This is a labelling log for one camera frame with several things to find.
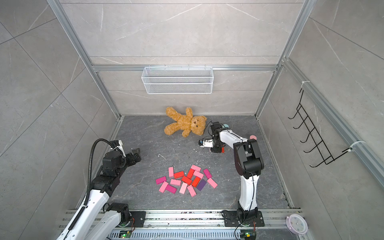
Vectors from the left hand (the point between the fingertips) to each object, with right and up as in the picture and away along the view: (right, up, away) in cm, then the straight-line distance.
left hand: (133, 149), depth 79 cm
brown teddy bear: (+27, +15, +26) cm, 40 cm away
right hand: (+49, -1, +22) cm, 54 cm away
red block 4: (+31, -16, +10) cm, 36 cm away
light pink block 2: (+19, -15, +10) cm, 26 cm away
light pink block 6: (+32, -23, +3) cm, 40 cm away
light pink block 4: (+22, -20, +6) cm, 30 cm away
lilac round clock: (+83, -35, -9) cm, 90 cm away
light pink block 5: (+27, -22, +4) cm, 35 cm away
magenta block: (+41, -16, +9) cm, 45 cm away
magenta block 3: (+20, -23, +4) cm, 31 cm away
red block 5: (+34, -20, +6) cm, 40 cm away
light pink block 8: (+36, -16, +9) cm, 40 cm away
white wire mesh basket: (+22, +44, +21) cm, 54 cm away
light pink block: (+44, -21, +6) cm, 49 cm away
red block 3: (+29, -19, +8) cm, 35 cm away
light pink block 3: (+16, -22, +4) cm, 27 cm away
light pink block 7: (+34, -13, +11) cm, 39 cm away
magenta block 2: (+13, -19, +7) cm, 24 cm away
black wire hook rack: (+88, +5, -16) cm, 89 cm away
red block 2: (+24, -17, +9) cm, 30 cm away
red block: (+51, -2, +13) cm, 53 cm away
